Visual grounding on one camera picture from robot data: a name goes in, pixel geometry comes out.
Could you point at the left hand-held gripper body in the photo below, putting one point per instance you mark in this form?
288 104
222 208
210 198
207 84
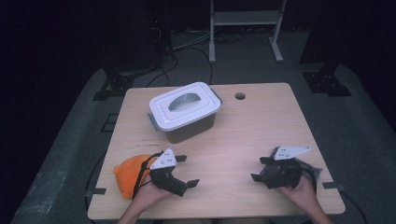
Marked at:
165 180

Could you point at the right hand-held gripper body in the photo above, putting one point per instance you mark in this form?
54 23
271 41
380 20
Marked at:
281 174

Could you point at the translucent brown storage box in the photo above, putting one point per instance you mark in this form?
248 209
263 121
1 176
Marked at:
190 131

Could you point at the orange plush toy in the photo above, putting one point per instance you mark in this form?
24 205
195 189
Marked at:
129 174

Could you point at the person's left hand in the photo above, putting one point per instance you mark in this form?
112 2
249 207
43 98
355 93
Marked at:
149 194

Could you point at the person's right hand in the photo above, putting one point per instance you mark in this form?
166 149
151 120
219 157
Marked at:
302 194

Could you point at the black stand base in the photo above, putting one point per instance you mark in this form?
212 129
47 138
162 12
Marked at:
325 82
116 84

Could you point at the white metal stand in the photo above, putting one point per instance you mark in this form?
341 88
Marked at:
244 18

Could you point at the black floor frame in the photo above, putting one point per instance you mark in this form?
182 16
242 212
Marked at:
109 123

